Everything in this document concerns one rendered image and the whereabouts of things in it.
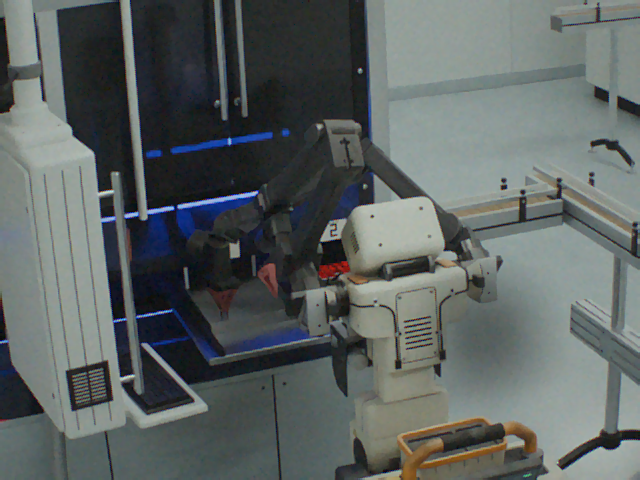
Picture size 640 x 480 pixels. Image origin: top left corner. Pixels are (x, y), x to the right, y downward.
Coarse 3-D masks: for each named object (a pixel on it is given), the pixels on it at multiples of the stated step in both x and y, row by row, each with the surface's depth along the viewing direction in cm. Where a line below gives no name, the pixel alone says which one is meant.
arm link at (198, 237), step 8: (224, 216) 360; (216, 224) 359; (224, 224) 359; (200, 232) 365; (208, 232) 363; (216, 232) 359; (192, 240) 364; (200, 240) 363; (232, 240) 363; (192, 248) 364; (200, 248) 362; (200, 256) 364; (208, 256) 365
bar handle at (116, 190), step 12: (120, 180) 310; (108, 192) 310; (120, 192) 311; (120, 204) 312; (120, 216) 313; (120, 228) 314; (120, 240) 315; (120, 252) 316; (120, 264) 318; (132, 300) 322; (132, 312) 323; (132, 324) 324; (132, 336) 325; (132, 348) 326; (132, 360) 328
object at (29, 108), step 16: (16, 0) 304; (16, 16) 306; (32, 16) 309; (16, 32) 307; (32, 32) 310; (16, 48) 309; (32, 48) 311; (16, 64) 310; (32, 64) 311; (16, 80) 312; (32, 80) 313; (16, 96) 314; (32, 96) 314; (16, 112) 314; (32, 112) 314; (48, 112) 318
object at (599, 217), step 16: (528, 176) 459; (544, 176) 456; (560, 176) 458; (592, 176) 440; (528, 192) 461; (560, 192) 437; (576, 192) 433; (592, 192) 435; (576, 208) 430; (592, 208) 427; (608, 208) 416; (624, 208) 417; (576, 224) 432; (592, 224) 422; (608, 224) 412; (624, 224) 412; (592, 240) 423; (608, 240) 414; (624, 240) 404; (624, 256) 406
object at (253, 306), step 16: (192, 288) 393; (240, 288) 392; (256, 288) 391; (192, 304) 380; (208, 304) 382; (240, 304) 381; (256, 304) 380; (272, 304) 380; (208, 320) 364; (240, 320) 364; (256, 320) 366; (272, 320) 368; (288, 320) 369
